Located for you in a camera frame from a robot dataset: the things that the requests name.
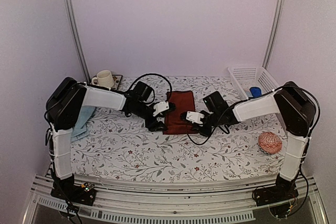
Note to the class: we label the aluminium front rail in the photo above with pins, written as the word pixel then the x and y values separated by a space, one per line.
pixel 119 201

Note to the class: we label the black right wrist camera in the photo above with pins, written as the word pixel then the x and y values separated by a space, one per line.
pixel 215 102

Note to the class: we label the aluminium frame post left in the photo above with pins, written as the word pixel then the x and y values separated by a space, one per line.
pixel 76 38

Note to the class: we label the aluminium frame post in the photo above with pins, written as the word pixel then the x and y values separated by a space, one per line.
pixel 76 38
pixel 273 33

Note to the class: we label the light blue towel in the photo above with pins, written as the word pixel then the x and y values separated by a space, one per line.
pixel 80 129

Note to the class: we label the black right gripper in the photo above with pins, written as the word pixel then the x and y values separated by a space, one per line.
pixel 196 126

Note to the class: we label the cream ribbed ceramic mug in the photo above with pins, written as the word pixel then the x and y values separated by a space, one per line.
pixel 103 78

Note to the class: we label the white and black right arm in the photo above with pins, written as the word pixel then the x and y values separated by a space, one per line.
pixel 291 103

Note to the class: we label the white perforated plastic basket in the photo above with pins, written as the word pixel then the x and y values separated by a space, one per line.
pixel 243 78

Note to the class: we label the floral dark-rimmed tray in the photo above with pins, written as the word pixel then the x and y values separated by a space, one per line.
pixel 117 78

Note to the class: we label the dark red towel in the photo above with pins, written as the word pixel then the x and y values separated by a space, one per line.
pixel 184 101

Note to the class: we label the aluminium frame post right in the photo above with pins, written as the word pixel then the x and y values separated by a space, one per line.
pixel 273 33

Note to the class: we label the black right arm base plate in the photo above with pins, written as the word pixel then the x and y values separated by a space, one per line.
pixel 272 194

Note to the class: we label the blue object in basket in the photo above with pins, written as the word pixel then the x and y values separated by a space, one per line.
pixel 255 92

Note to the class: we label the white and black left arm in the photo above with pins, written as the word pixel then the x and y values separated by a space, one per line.
pixel 63 110

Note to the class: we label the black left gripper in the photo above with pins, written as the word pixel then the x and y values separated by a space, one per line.
pixel 153 127

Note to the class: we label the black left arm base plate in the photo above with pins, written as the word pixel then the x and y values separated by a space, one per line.
pixel 84 194

